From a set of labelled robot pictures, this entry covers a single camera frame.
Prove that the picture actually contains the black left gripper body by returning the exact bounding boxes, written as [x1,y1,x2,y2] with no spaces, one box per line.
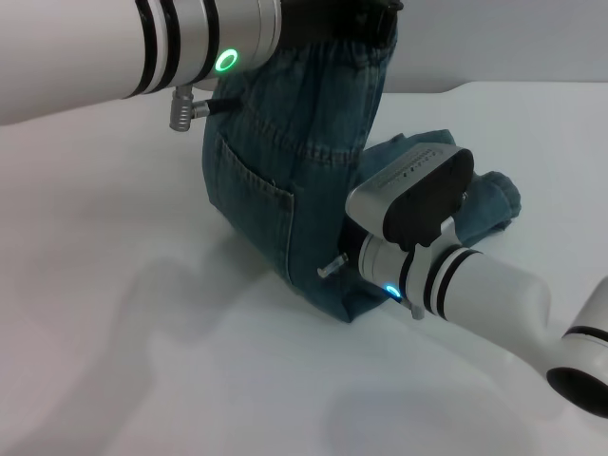
[273,0,405,49]

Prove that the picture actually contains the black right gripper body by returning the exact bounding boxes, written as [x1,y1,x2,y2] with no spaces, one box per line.
[337,218,368,281]

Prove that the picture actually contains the blue denim shorts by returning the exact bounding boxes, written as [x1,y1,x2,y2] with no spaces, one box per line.
[201,21,523,324]

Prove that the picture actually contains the right arm connector cable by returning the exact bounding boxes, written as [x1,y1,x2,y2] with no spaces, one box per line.
[316,254,349,279]

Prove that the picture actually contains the arm connector cable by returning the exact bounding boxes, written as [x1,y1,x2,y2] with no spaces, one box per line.
[168,84,244,131]
[316,254,349,279]

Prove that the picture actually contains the right wrist camera housing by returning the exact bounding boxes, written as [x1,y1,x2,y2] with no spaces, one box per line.
[345,143,475,252]

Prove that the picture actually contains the left arm connector cable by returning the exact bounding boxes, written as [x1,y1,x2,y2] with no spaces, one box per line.
[168,84,244,131]

